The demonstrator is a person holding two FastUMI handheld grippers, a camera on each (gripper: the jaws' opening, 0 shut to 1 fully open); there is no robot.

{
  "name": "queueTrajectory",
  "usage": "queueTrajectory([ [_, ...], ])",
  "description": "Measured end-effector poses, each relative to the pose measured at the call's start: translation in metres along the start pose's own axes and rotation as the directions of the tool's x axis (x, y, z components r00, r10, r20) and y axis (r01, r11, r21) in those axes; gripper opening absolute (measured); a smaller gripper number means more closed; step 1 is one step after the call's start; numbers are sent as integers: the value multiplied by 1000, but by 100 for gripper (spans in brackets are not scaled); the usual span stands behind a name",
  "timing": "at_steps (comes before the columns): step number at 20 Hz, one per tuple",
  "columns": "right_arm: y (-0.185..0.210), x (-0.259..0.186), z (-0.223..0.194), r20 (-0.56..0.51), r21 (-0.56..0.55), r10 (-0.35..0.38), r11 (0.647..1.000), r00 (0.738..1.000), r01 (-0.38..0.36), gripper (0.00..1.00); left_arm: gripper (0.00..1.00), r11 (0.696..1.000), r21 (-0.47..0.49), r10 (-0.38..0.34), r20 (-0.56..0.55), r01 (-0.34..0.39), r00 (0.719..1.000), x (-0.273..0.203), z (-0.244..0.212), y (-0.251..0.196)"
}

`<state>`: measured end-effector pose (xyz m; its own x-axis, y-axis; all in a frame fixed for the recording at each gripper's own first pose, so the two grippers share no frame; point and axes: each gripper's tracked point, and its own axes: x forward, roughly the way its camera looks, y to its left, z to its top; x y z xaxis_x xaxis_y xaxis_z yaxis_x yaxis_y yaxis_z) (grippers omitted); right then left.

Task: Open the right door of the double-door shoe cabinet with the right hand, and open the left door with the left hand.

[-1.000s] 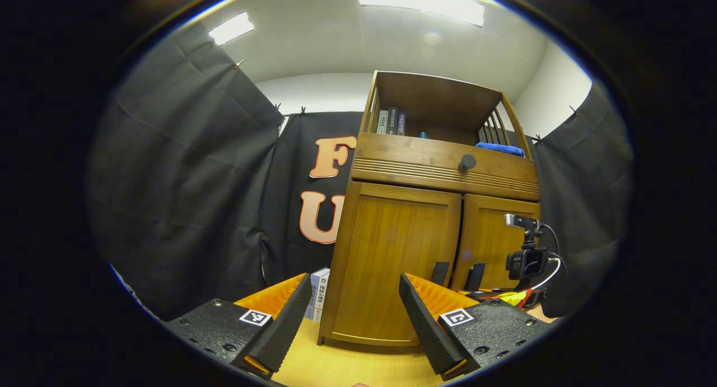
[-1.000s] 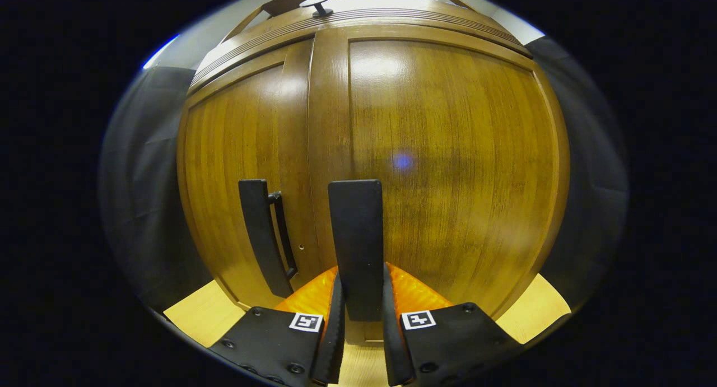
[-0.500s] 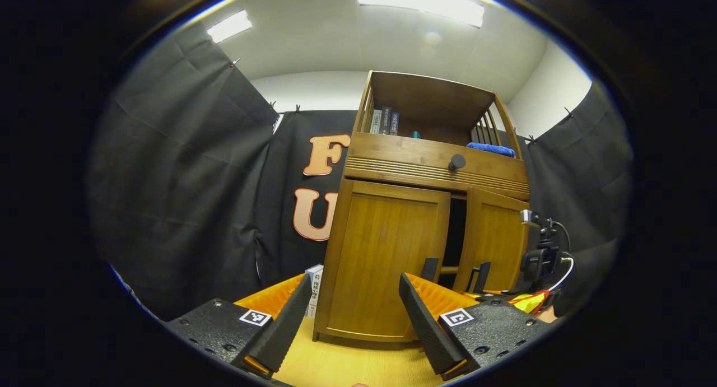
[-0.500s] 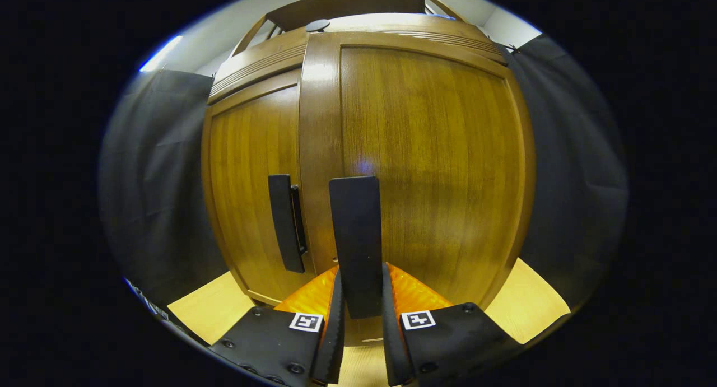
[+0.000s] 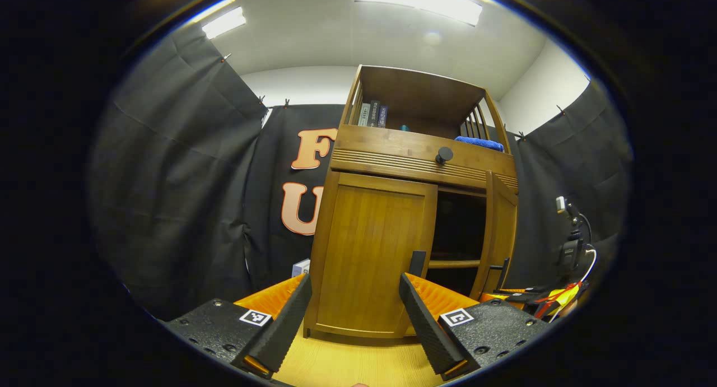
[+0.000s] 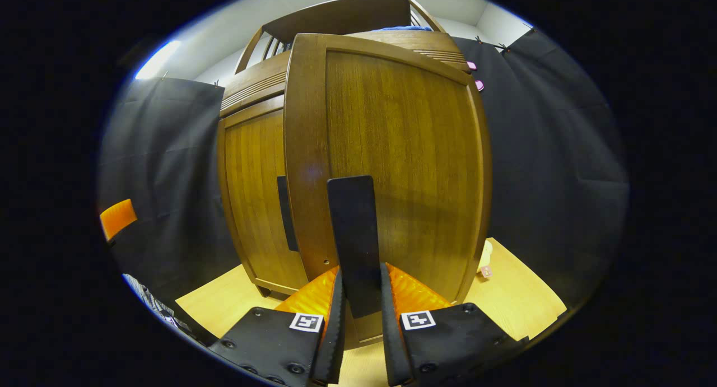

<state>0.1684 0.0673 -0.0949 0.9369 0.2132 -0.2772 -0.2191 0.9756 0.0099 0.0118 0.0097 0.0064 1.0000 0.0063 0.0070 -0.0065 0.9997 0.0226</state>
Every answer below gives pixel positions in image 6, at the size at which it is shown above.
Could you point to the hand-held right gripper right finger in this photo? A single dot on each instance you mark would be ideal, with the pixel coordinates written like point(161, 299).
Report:
point(390, 348)

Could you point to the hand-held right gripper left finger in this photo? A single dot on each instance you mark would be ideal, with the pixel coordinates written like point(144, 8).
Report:
point(335, 342)

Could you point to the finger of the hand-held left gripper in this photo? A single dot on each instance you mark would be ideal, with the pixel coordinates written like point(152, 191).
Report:
point(117, 219)

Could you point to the wooden shoe cabinet door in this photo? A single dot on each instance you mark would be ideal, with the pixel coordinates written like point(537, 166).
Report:
point(252, 180)
point(403, 152)

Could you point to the wooden double-door shoe cabinet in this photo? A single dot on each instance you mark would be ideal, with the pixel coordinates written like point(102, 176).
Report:
point(336, 17)

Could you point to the person's striped clothing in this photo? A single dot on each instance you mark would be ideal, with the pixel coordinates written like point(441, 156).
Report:
point(145, 297)

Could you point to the small beige pink toy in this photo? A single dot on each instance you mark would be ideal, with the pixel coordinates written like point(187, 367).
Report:
point(486, 258)

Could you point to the ceiling light panel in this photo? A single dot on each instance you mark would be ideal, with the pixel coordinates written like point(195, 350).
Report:
point(157, 61)

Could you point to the wooden ribbed drawer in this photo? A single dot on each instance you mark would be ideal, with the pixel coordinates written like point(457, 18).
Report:
point(252, 82)

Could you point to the black backdrop cloth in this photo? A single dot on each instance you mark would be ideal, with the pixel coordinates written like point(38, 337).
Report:
point(560, 152)

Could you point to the blue folded towel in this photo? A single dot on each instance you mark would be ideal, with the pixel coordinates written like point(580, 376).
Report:
point(400, 28)

